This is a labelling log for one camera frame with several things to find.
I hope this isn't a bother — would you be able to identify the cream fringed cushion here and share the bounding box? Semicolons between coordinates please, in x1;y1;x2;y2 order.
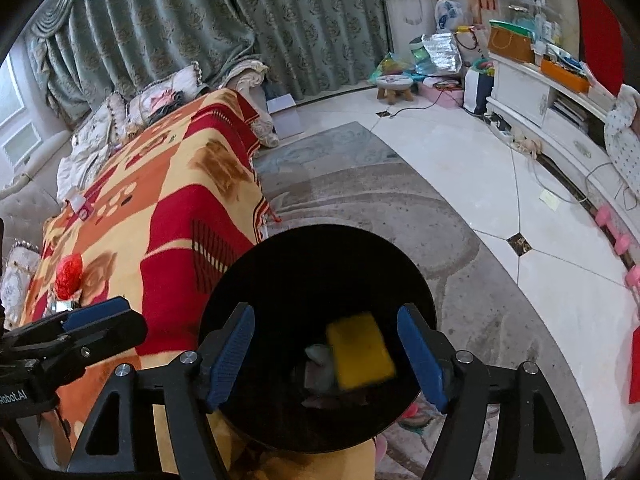
75;92;131;161

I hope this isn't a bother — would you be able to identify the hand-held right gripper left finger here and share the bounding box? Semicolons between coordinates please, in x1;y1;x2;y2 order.
67;302;257;480

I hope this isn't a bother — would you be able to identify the green plastic bag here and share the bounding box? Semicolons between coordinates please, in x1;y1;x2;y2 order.
370;52;417;83

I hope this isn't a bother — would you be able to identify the pink flat box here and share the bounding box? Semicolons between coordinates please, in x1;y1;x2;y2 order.
417;80;466;108

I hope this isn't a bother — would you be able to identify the red fabric panel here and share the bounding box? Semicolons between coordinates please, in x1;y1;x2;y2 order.
574;0;626;98

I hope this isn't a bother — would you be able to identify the white quilted cloth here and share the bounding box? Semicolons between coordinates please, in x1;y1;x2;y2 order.
56;127;121;203

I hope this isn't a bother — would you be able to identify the black round trash bin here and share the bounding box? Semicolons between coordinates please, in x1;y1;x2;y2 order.
197;225;438;454

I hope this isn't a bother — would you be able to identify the small wooden stool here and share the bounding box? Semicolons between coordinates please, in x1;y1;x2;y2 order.
376;74;415;106

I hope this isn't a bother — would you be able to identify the orange flat box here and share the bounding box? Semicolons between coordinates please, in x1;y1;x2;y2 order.
540;57;591;93

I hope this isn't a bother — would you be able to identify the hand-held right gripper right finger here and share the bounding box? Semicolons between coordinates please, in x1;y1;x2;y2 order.
397;303;586;480

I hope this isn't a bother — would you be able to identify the red envelope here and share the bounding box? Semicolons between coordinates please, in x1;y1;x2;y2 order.
625;325;640;406

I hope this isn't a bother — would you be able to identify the cream bolster cushion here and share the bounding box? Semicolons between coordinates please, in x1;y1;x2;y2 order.
0;242;43;331

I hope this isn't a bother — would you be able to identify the green patterned curtain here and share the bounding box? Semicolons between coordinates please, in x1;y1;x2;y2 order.
30;0;391;126

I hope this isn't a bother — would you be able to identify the white polka dot cloth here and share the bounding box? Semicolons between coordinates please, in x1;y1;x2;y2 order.
603;85;640;196

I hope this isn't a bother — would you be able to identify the white power strip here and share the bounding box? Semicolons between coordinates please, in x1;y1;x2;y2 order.
482;112;516;143

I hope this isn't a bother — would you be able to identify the white cardboard box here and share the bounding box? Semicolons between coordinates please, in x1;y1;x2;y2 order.
266;94;303;138

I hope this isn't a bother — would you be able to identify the white pill bottle pink label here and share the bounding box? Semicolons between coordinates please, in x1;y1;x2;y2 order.
67;195;93;221

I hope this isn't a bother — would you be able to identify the crumpled white tissue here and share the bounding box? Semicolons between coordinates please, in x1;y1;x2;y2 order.
305;342;342;386

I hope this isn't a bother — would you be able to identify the floral fringed cushion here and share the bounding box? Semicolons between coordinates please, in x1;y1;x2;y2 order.
127;62;208;126

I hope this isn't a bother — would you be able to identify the yellow sponge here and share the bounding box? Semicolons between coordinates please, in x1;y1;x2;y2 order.
326;311;397;390

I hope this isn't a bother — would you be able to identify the red crumpled wrapper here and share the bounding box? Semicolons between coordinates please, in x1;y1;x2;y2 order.
52;253;85;300

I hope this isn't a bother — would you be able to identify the blue white plastic bag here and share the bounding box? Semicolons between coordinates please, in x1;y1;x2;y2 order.
434;0;468;33

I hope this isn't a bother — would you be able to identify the red orange printed blanket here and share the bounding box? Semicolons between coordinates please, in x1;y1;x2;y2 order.
22;87;376;480

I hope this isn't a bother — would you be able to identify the white tv cabinet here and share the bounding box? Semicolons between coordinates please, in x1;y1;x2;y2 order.
485;52;640;271

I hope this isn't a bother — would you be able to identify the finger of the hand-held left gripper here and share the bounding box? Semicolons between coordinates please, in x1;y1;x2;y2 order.
7;296;133;348
37;308;149;386

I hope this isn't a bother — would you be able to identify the grey patterned rug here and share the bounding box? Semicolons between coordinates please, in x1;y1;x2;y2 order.
252;120;601;480

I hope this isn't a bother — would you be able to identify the white window frame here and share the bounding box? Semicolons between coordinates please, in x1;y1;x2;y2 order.
0;55;43;171

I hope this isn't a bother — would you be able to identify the silver foil bag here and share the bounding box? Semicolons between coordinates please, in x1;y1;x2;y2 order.
422;32;463;77

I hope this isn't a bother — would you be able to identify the white navy tote bag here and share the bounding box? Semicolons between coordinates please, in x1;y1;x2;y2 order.
462;65;496;116

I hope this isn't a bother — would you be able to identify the brown paper bag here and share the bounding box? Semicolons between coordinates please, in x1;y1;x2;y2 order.
487;20;536;63

